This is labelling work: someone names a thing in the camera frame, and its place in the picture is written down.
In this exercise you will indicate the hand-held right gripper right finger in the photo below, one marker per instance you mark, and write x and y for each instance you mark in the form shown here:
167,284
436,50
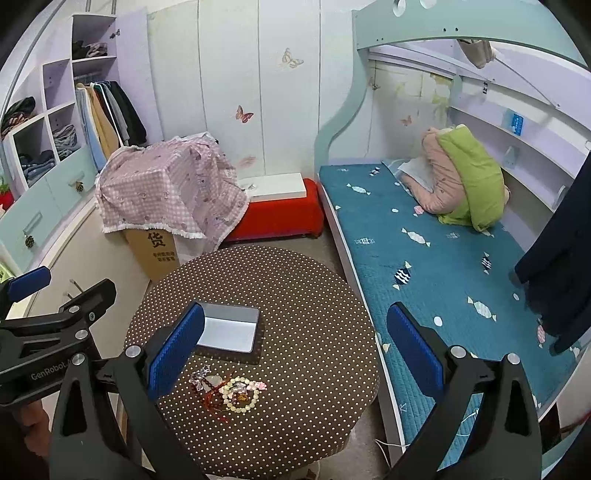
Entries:
415,350

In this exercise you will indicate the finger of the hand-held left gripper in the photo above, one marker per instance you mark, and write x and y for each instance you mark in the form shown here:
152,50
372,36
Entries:
30,281
92,297

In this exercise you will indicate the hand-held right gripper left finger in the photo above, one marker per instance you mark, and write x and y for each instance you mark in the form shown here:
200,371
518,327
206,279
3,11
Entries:
178,350

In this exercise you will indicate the clear stone pendant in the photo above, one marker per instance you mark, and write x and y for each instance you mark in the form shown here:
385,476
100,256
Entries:
217,383

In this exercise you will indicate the silver metal tin box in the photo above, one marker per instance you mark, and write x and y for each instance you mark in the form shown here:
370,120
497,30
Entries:
231,327

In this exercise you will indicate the person's left hand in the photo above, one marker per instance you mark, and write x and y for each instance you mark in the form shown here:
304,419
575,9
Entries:
34,417

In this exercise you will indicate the white low cabinet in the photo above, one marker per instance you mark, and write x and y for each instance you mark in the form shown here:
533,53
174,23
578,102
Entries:
101,249

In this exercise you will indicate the cardboard box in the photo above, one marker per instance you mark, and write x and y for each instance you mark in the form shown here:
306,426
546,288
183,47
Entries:
152,254

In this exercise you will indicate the red bag with plant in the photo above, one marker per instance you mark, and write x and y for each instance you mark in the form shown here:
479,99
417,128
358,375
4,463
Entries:
5,196

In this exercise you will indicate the folded blue jeans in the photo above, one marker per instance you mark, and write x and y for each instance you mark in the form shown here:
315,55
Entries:
37,166

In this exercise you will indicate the brown polka dot tablecloth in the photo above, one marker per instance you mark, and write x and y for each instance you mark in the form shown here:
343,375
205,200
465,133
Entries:
300,300

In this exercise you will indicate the grey folded clothes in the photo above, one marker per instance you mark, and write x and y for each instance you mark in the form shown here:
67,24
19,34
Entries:
64,141

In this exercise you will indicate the light blue hanging garment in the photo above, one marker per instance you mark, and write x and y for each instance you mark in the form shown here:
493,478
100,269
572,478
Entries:
87,134

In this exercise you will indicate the dark bundled clothes pile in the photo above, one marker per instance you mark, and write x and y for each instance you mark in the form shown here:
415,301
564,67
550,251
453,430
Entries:
18,115

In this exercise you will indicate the red bench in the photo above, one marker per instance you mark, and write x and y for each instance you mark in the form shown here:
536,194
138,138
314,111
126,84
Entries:
277,217

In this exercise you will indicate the dark navy hanging garment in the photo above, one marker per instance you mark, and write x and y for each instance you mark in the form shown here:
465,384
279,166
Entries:
563,267

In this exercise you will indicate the beige hanging garment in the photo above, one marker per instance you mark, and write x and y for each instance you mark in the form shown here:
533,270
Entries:
104,124

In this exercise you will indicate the pink and green folded quilt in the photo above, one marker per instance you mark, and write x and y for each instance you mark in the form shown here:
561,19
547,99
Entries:
475,184

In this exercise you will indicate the white pillow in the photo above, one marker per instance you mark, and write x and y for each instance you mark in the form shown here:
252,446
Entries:
415,173

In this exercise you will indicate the white board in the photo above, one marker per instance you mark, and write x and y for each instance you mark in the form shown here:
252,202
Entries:
277,187

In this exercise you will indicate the lilac wardrobe shelving unit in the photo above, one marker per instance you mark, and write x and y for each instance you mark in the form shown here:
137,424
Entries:
60,78

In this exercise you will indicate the folded clothes pile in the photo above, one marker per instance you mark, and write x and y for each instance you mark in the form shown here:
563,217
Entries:
90,50

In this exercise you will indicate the small blue box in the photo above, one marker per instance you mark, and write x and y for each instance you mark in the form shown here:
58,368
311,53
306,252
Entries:
515,122

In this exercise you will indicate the beige hanging cloth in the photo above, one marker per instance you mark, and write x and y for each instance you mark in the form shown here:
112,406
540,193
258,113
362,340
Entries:
478,53

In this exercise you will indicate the curved metal rail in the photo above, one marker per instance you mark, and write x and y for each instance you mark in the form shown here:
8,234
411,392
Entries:
23,55

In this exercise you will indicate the pale green bunk bed frame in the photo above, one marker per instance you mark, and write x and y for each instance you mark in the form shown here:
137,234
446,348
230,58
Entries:
332,134

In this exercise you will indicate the butterfly wall sticker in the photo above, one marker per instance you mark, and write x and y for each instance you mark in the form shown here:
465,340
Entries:
291,59
244,114

